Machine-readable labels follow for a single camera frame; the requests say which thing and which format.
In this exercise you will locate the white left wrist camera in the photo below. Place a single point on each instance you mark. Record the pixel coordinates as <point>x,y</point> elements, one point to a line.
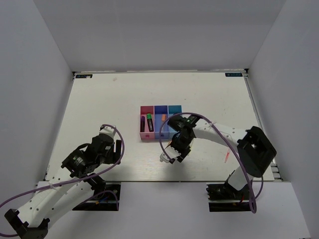
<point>107,130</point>

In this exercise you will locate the purple cap black highlighter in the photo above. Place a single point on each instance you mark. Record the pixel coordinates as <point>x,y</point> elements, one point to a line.
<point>142,124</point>

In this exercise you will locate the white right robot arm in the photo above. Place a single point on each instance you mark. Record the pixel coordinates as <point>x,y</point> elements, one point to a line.
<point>251,147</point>

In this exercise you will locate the dark blue storage bin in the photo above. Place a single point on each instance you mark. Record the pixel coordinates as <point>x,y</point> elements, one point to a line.
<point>159,111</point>

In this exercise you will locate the pink storage bin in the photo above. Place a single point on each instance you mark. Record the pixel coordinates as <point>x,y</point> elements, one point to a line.
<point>146,135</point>

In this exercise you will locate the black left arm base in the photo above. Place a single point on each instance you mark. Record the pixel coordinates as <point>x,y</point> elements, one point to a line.
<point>105,197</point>

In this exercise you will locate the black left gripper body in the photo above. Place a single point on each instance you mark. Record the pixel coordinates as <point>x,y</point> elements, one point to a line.
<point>111,157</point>

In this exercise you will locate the light blue storage bin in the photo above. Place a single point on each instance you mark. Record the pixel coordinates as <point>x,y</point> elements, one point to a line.
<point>173,109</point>

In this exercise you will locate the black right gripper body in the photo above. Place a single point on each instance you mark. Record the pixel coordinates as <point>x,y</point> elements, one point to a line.
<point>182,144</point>

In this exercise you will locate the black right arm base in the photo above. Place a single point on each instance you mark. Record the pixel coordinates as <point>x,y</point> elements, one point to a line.
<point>223,198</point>

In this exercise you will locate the blue label right corner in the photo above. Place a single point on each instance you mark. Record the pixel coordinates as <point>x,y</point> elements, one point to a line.
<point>233,74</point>

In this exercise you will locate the green cap black highlighter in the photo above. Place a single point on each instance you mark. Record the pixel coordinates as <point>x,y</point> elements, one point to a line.
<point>150,123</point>

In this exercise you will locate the blue label left corner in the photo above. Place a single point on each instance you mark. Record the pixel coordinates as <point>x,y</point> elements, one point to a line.
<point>83,76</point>

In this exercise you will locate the blue label corner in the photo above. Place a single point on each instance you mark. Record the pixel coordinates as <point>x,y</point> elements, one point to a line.
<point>233,74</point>
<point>83,76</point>

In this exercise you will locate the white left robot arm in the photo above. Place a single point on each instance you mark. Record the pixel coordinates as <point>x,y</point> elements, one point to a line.
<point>76,182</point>

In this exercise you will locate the thin pink pen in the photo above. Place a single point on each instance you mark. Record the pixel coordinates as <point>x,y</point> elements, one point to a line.
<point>227,155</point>

